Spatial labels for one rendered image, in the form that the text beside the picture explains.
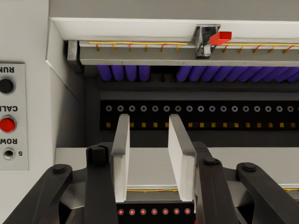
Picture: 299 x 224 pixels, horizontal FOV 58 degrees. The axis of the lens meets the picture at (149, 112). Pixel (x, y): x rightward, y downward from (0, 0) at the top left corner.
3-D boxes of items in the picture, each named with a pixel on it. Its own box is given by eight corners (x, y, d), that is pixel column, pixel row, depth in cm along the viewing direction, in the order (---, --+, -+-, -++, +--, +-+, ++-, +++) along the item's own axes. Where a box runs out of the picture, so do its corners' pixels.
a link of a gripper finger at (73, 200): (109, 211, 13) (46, 212, 13) (117, 162, 18) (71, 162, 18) (108, 184, 13) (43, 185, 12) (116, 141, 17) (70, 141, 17)
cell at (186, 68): (175, 70, 45) (181, 54, 38) (186, 70, 45) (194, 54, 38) (175, 81, 44) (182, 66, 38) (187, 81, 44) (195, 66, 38)
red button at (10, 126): (-2, 118, 30) (-1, 132, 30) (13, 118, 30) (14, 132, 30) (3, 117, 31) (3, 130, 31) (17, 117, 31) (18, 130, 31)
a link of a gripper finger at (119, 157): (125, 203, 15) (111, 203, 15) (129, 149, 22) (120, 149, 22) (125, 153, 14) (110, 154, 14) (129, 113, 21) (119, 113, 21)
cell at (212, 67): (200, 71, 45) (210, 54, 39) (211, 71, 45) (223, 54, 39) (200, 81, 44) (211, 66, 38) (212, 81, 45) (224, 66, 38)
